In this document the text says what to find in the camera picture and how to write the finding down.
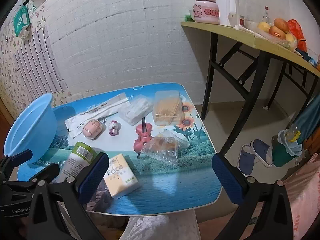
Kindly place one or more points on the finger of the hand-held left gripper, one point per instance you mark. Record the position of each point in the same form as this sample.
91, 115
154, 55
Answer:
43, 172
17, 158

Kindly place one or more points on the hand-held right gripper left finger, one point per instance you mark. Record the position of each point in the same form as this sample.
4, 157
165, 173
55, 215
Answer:
93, 177

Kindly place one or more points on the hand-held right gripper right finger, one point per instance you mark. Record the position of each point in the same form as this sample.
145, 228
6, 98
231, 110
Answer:
227, 182

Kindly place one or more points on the green and white tube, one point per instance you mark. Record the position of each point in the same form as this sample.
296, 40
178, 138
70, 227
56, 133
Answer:
75, 161

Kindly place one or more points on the yellow and white tissue pack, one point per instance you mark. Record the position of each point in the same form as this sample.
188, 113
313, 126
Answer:
122, 177

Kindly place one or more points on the light blue plastic basin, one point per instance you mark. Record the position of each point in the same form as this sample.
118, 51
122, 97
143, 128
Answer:
30, 127

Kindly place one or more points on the pink earbud case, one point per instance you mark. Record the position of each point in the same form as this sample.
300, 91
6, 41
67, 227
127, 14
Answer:
91, 130

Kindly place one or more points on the clear bag of bread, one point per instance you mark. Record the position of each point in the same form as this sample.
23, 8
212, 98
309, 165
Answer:
162, 147

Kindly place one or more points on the clear box of toothpicks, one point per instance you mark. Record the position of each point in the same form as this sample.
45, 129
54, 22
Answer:
166, 107

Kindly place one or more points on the blue slipper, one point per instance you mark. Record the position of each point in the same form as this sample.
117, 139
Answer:
262, 152
245, 160

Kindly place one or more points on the small cat figurine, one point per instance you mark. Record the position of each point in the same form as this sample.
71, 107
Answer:
114, 128

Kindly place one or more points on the green trash bin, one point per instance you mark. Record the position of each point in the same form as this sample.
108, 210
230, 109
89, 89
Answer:
282, 155

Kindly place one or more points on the long white foil packet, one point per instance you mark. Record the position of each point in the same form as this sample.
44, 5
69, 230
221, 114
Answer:
100, 110

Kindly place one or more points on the pink printed blanket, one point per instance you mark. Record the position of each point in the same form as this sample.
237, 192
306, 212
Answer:
305, 197

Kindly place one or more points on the person's leg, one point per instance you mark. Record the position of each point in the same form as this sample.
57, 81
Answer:
162, 227

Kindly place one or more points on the yellow folding table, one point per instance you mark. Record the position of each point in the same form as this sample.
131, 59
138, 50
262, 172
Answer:
225, 31

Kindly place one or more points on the orange fruit with sticker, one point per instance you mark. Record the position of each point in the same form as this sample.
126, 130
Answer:
277, 33

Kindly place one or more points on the yellow fruit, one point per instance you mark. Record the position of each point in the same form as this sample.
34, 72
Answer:
290, 38
263, 27

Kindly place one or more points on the small green box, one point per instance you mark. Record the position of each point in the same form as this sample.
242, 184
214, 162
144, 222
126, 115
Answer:
189, 18

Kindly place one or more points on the glass bottle with red cap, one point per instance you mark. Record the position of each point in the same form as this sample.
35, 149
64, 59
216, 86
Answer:
266, 16

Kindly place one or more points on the pink bear jar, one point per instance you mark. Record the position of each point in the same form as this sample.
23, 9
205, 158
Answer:
206, 11

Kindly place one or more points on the white electric kettle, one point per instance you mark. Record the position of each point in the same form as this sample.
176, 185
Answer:
228, 5

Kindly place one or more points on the green wall sign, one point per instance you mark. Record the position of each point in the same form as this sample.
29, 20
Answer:
21, 21

